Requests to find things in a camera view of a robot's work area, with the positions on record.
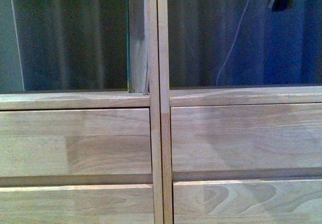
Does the right wooden shelf cabinet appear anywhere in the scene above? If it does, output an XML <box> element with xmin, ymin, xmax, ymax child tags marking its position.
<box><xmin>157</xmin><ymin>0</ymin><xmax>321</xmax><ymax>223</ymax></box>

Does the wooden shelf cabinet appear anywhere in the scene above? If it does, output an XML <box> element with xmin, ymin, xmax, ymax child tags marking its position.
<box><xmin>157</xmin><ymin>0</ymin><xmax>321</xmax><ymax>223</ymax></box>
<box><xmin>1</xmin><ymin>0</ymin><xmax>164</xmax><ymax>223</ymax></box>

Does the left wooden shelf cabinet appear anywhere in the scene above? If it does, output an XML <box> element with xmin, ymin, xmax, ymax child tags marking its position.
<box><xmin>1</xmin><ymin>0</ymin><xmax>164</xmax><ymax>223</ymax></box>

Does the dark pleated curtain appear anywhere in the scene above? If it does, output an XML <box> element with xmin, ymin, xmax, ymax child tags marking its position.
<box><xmin>14</xmin><ymin>0</ymin><xmax>321</xmax><ymax>91</ymax></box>

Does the upper right wooden drawer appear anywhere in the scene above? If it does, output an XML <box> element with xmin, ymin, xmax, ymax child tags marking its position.
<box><xmin>171</xmin><ymin>104</ymin><xmax>321</xmax><ymax>173</ymax></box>

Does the wooden drawer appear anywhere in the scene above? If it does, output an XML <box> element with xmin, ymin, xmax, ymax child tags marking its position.
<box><xmin>1</xmin><ymin>184</ymin><xmax>154</xmax><ymax>223</ymax></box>
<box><xmin>173</xmin><ymin>179</ymin><xmax>321</xmax><ymax>223</ymax></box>
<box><xmin>171</xmin><ymin>104</ymin><xmax>321</xmax><ymax>173</ymax></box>
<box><xmin>1</xmin><ymin>108</ymin><xmax>151</xmax><ymax>177</ymax></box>

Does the lower right wooden drawer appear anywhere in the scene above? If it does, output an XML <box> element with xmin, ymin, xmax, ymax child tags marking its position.
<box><xmin>173</xmin><ymin>179</ymin><xmax>321</xmax><ymax>223</ymax></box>

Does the upper left wooden drawer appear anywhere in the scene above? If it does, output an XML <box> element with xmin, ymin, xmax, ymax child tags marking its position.
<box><xmin>1</xmin><ymin>108</ymin><xmax>151</xmax><ymax>177</ymax></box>

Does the lower left wooden drawer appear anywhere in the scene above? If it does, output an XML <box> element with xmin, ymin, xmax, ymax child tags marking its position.
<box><xmin>1</xmin><ymin>184</ymin><xmax>154</xmax><ymax>223</ymax></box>

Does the white vertical pole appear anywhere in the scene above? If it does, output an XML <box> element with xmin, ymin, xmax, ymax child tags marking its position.
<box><xmin>11</xmin><ymin>0</ymin><xmax>25</xmax><ymax>91</ymax></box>

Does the thin white hanging cable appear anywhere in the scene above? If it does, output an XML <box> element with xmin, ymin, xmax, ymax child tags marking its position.
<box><xmin>215</xmin><ymin>0</ymin><xmax>254</xmax><ymax>87</ymax></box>

